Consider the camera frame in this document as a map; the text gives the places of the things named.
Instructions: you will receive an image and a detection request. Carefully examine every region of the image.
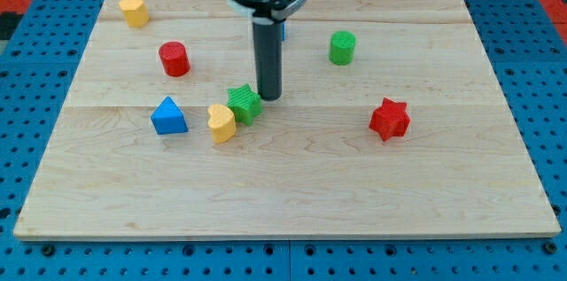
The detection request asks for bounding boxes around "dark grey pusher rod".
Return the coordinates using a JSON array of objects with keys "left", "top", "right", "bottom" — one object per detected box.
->
[{"left": 252, "top": 18, "right": 283, "bottom": 101}]

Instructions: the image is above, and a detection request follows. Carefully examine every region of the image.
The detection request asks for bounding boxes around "yellow hexagon block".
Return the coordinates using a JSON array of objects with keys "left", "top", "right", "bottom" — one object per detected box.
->
[{"left": 119, "top": 0, "right": 150, "bottom": 27}]

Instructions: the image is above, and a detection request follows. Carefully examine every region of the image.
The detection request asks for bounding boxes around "blue triangle block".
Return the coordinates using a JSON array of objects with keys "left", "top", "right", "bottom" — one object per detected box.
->
[{"left": 151, "top": 97, "right": 189, "bottom": 135}]

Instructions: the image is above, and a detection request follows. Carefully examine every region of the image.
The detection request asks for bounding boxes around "red cylinder block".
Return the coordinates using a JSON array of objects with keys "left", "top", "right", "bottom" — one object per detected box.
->
[{"left": 159, "top": 41, "right": 190, "bottom": 77}]

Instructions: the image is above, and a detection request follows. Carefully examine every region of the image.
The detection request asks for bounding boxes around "green star block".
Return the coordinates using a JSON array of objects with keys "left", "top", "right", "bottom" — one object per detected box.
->
[{"left": 227, "top": 84, "right": 262, "bottom": 126}]

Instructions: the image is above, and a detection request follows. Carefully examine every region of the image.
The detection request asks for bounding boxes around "yellow heart block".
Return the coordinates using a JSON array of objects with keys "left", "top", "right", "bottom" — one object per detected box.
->
[{"left": 207, "top": 104, "right": 237, "bottom": 144}]

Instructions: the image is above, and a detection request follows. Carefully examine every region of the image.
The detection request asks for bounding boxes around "red star block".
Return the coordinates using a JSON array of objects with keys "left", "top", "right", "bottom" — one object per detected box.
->
[{"left": 369, "top": 98, "right": 411, "bottom": 141}]

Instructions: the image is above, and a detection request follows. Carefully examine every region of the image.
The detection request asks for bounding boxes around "light wooden board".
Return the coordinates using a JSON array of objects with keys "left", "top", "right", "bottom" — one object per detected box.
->
[{"left": 13, "top": 0, "right": 561, "bottom": 242}]

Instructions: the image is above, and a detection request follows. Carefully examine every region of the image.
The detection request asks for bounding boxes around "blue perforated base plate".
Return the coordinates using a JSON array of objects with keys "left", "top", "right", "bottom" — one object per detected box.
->
[{"left": 1, "top": 0, "right": 566, "bottom": 280}]

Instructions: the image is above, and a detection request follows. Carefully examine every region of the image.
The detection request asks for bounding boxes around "green cylinder block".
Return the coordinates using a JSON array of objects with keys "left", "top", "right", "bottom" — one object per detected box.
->
[{"left": 329, "top": 31, "right": 356, "bottom": 66}]

